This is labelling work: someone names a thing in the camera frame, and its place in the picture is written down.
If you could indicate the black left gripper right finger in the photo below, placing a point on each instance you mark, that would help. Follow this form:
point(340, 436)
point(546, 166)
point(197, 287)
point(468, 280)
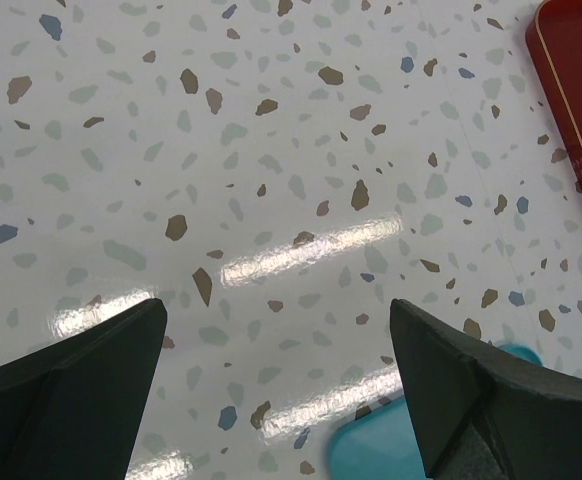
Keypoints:
point(477, 411)

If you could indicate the teal tin box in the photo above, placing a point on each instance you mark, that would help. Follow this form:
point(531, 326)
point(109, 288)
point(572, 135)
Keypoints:
point(522, 352)

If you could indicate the red lacquer tray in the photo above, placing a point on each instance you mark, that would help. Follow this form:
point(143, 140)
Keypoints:
point(554, 41)

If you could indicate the teal tin lid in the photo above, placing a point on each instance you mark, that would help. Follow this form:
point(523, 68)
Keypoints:
point(378, 446)

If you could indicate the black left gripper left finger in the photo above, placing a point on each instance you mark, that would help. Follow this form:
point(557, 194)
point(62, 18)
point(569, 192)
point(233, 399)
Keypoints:
point(72, 410)

